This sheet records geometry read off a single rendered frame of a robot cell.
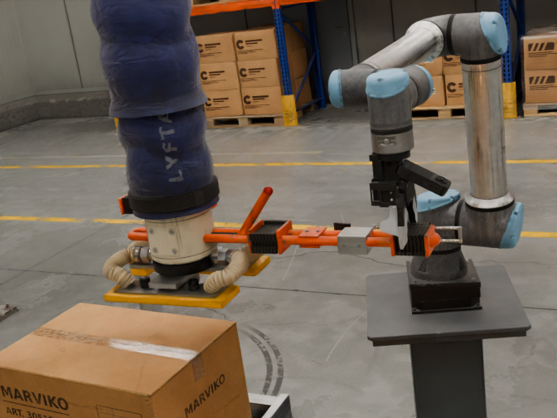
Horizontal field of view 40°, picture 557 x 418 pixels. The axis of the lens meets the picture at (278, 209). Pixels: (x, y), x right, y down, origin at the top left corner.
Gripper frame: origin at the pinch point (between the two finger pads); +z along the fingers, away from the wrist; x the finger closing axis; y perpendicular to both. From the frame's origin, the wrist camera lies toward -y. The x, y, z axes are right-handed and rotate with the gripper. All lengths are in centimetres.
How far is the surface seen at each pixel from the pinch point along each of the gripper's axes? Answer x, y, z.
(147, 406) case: 25, 62, 36
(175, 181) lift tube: 10, 52, -17
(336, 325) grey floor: -192, 102, 127
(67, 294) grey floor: -208, 302, 127
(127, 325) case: -7, 89, 32
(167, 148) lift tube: 10, 53, -25
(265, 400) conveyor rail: -29, 60, 67
